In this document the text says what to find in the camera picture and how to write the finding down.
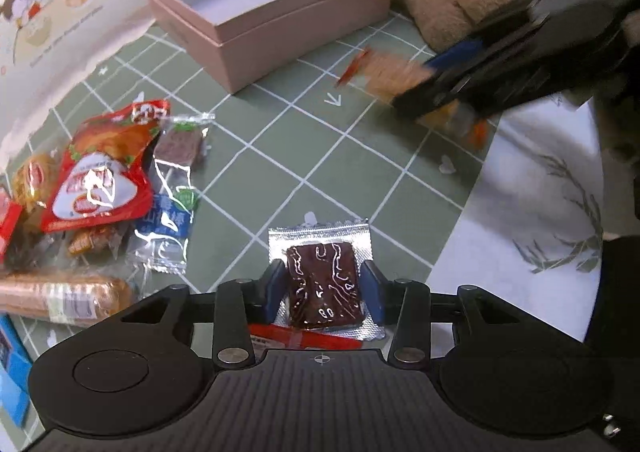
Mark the small red snack packet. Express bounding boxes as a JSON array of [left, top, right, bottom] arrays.
[[0, 186, 23, 260]]

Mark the red white snack bag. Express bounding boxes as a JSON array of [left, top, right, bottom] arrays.
[[40, 100, 171, 233]]

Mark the green grid tablecloth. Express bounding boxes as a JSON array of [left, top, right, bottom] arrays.
[[1, 13, 486, 296]]

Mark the blue snack bag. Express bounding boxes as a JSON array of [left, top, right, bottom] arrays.
[[0, 313, 32, 428]]

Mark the orange sausage snack packet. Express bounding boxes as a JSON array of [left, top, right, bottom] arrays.
[[336, 48, 489, 151]]

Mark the pink gift box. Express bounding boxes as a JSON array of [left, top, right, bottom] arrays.
[[148, 0, 390, 94]]

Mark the long bread stick package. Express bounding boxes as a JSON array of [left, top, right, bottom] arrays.
[[1, 270, 137, 326]]

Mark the dark jerky clear packet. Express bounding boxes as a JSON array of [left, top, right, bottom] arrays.
[[268, 220, 385, 342]]

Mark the blue clear wrapper snack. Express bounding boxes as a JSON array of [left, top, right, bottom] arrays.
[[127, 113, 215, 276]]

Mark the round bread package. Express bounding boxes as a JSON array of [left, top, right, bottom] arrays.
[[12, 151, 60, 233]]

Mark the white food cover tent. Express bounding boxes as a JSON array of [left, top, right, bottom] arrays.
[[1, 0, 152, 164]]

